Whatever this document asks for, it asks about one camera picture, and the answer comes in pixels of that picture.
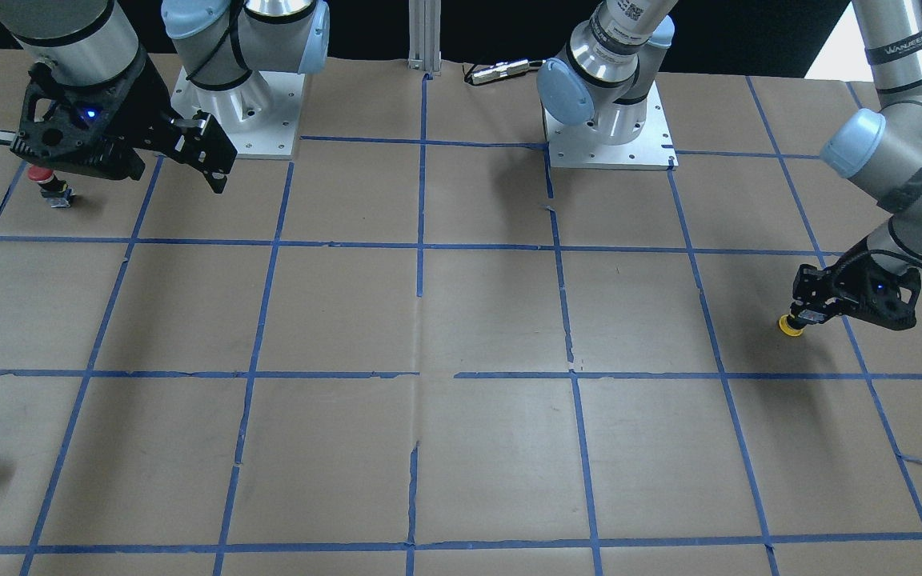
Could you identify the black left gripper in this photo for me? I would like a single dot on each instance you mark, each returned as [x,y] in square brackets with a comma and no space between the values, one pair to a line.
[848,282]

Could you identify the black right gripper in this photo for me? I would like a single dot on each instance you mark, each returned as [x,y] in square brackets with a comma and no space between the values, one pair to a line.
[150,106]

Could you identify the yellow push button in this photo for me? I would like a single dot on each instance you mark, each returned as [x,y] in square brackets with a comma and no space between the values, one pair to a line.
[793,324]

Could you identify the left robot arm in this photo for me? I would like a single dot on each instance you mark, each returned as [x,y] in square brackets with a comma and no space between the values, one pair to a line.
[599,82]

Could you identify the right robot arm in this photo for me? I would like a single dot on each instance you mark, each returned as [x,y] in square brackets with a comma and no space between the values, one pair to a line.
[221,43]

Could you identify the red push button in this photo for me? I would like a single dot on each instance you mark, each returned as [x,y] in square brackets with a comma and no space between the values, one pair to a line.
[56,192]

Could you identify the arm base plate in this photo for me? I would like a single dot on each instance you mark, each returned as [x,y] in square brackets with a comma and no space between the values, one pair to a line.
[635,137]
[261,116]

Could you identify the aluminium frame post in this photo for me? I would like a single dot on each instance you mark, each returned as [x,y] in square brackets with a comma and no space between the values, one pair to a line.
[425,19]

